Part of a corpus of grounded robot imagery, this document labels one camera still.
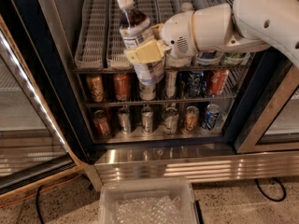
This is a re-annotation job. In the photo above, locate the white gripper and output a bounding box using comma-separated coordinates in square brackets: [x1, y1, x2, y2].
[124, 10, 198, 64]

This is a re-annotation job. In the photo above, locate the dark drink bottle white cap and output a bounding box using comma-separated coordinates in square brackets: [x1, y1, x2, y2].
[117, 0, 164, 85]

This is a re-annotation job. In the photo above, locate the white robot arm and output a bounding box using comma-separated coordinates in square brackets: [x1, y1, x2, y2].
[124, 0, 299, 67]

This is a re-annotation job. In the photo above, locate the clear water bottle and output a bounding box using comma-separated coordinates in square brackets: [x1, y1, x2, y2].
[165, 2, 193, 67]

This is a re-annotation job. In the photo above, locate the slim white can middle shelf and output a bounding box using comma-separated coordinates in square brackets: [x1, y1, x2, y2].
[165, 71, 178, 98]

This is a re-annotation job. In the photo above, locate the orange can middle shelf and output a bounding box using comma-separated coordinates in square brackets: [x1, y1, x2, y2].
[113, 74, 131, 101]

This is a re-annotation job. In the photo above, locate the dark blue can middle shelf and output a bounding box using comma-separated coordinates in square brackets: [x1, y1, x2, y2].
[183, 71, 202, 98]

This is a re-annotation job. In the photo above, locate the tan can middle shelf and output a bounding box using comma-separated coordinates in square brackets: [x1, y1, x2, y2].
[86, 76, 104, 103]

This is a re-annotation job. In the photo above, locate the red can middle shelf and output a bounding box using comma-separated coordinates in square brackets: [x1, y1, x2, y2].
[206, 70, 229, 96]

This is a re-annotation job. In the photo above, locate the brown can bottom shelf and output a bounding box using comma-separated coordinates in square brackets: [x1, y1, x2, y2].
[183, 105, 199, 133]

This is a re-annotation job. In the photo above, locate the blue can bottom shelf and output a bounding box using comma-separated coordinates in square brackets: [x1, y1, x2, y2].
[202, 104, 221, 130]

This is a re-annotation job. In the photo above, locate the copper can bottom shelf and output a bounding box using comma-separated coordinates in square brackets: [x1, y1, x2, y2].
[93, 110, 111, 136]

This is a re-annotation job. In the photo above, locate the stainless steel fridge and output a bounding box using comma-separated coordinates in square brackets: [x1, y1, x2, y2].
[1, 0, 298, 185]

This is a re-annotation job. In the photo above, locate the open glass fridge door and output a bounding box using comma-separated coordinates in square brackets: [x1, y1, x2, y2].
[0, 16, 87, 200]

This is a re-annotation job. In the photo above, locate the blue silver energy can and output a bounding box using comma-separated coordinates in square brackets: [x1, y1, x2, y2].
[196, 51, 222, 65]

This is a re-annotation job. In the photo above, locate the silver can bottom centre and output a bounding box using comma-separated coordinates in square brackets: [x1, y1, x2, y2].
[141, 106, 153, 134]

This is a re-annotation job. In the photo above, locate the green can front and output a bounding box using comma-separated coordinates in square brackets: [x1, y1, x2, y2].
[223, 53, 249, 65]

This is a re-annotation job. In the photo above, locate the silver patterned can bottom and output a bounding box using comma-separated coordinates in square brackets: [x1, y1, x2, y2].
[163, 107, 178, 134]

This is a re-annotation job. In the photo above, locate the silver can bottom left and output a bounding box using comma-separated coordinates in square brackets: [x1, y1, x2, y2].
[118, 107, 132, 135]

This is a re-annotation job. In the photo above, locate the clear plastic bin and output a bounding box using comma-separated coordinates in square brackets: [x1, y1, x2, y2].
[98, 177, 200, 224]

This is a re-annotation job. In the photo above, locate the top wire shelf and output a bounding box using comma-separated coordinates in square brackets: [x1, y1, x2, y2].
[70, 0, 286, 76]

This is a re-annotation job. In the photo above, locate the wire shelf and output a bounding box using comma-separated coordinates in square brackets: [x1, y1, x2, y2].
[70, 0, 286, 76]
[86, 66, 248, 108]

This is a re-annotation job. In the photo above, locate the middle wire shelf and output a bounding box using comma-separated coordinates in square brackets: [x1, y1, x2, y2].
[86, 66, 248, 108]

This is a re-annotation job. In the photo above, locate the orange cable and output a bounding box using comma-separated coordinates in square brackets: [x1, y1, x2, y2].
[0, 174, 82, 209]

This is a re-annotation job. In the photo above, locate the black power cable right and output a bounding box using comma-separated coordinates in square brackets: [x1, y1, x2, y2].
[254, 177, 287, 203]

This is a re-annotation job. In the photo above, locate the black cable left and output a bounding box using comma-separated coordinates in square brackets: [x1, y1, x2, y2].
[35, 184, 45, 224]

